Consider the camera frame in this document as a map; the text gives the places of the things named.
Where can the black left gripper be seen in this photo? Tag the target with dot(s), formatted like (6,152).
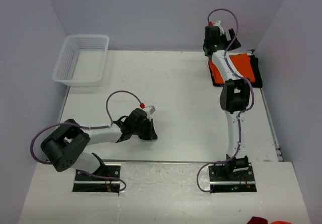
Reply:
(150,134)

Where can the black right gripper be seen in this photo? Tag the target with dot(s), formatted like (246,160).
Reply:
(232,33)

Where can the orange t shirt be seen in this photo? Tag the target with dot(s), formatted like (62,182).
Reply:
(242,62)

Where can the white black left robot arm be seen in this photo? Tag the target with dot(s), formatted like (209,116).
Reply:
(65,146)

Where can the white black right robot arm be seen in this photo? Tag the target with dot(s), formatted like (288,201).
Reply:
(234,98)

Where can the folded black t shirt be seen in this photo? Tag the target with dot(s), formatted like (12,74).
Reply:
(254,63)

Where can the white plastic mesh basket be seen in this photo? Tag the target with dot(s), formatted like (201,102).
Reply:
(81,60)

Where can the dark red cloth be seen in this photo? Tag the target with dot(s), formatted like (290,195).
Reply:
(257,220)

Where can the orange cloth at edge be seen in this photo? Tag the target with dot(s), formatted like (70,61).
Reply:
(281,222)

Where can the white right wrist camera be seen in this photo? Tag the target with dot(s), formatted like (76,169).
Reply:
(218,24)

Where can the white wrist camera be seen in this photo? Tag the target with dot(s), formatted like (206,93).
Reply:
(149,110)
(218,24)

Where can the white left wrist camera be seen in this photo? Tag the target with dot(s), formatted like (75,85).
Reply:
(149,110)

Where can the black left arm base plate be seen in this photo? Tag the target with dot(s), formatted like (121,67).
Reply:
(85,183)

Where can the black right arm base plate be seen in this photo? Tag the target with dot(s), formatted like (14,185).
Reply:
(228,178)

